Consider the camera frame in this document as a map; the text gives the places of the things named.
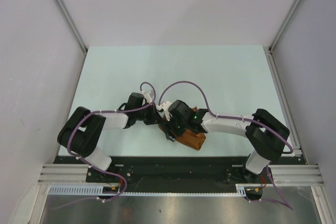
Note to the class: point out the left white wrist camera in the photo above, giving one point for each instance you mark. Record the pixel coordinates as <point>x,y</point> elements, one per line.
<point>149,95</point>

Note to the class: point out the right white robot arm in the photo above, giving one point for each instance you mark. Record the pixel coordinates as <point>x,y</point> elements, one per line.
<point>267,135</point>

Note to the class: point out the right corner aluminium post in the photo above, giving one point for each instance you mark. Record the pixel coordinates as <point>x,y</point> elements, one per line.
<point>285,24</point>

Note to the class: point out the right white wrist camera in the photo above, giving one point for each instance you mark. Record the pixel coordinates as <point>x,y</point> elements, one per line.
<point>164,107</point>

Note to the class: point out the orange cloth napkin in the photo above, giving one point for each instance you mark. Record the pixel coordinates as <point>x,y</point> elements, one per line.
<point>192,140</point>

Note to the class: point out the left corner aluminium post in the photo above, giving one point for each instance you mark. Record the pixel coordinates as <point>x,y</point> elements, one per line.
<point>61,6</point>

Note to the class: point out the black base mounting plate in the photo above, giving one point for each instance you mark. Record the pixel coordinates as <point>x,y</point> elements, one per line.
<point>183,175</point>

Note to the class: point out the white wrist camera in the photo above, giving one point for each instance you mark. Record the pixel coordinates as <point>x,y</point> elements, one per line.
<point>164,107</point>
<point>149,95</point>

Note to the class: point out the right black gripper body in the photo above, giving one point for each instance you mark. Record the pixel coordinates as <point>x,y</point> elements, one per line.
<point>178,127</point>

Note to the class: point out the corner aluminium post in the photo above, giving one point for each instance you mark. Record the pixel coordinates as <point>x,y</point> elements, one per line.
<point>285,24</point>
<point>61,6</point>

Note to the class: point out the aluminium front frame rail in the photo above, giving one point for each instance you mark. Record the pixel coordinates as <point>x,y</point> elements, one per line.
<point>283,175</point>

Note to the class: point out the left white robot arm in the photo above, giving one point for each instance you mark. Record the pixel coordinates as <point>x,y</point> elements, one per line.
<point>82,131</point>

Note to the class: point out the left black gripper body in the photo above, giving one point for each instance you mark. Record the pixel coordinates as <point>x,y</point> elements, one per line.
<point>147,115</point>

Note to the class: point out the aluminium right side rail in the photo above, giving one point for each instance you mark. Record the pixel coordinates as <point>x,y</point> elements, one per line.
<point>294,137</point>

